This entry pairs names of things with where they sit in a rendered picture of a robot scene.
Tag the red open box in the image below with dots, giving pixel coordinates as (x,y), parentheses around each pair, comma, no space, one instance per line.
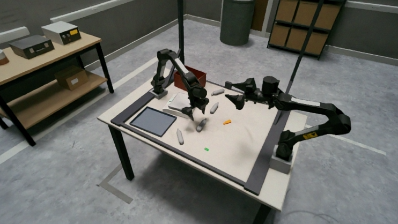
(201,76)

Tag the white digital weighing scale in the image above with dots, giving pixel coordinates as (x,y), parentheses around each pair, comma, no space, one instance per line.
(176,103)

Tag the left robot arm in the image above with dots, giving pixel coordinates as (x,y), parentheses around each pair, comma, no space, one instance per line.
(338,123)

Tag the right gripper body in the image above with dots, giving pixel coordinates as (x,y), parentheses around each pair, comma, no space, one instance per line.
(188,110)

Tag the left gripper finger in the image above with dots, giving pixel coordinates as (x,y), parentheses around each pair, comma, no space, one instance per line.
(240,86)
(232,98)

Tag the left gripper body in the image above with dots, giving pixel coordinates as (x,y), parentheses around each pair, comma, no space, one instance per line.
(245,98)

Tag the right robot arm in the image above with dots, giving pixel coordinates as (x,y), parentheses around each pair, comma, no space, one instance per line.
(187,77)

